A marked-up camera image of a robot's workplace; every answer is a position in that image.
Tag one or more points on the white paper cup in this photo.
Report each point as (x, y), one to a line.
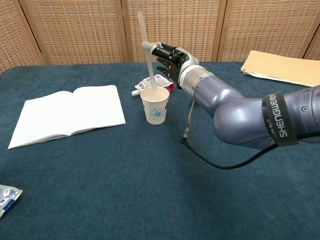
(155, 106)

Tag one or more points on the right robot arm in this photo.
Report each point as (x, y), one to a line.
(250, 107)

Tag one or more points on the woven folding screen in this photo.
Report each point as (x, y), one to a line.
(160, 30)

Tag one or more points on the blue white toothpaste tube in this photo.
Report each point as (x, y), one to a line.
(7, 200)

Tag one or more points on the open white notebook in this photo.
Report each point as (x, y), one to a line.
(70, 113)

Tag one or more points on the beige paper folder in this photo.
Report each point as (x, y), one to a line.
(281, 67)

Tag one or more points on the transparent plastic straw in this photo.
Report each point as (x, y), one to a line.
(148, 52)

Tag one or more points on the white spouted drink pouch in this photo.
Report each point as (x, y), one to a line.
(155, 83)

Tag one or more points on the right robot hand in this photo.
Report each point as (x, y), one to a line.
(172, 62)

